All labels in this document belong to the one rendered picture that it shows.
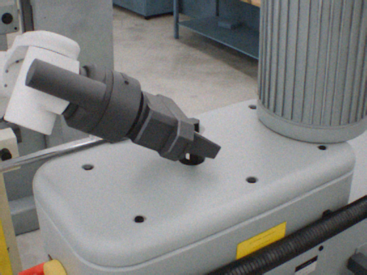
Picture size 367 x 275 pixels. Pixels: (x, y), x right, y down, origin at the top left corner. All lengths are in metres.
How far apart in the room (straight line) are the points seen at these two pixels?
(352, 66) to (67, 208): 0.45
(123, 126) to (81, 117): 0.06
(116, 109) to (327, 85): 0.32
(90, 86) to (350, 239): 0.58
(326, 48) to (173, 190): 0.30
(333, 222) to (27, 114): 0.47
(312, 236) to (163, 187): 0.23
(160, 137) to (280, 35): 0.24
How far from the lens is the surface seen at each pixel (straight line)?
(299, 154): 0.84
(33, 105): 0.67
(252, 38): 6.75
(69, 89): 0.65
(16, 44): 0.75
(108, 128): 0.70
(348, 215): 0.87
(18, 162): 0.82
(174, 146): 0.72
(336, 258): 1.03
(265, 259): 0.77
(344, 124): 0.88
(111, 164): 0.81
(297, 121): 0.86
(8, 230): 2.89
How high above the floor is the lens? 2.30
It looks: 28 degrees down
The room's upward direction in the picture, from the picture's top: straight up
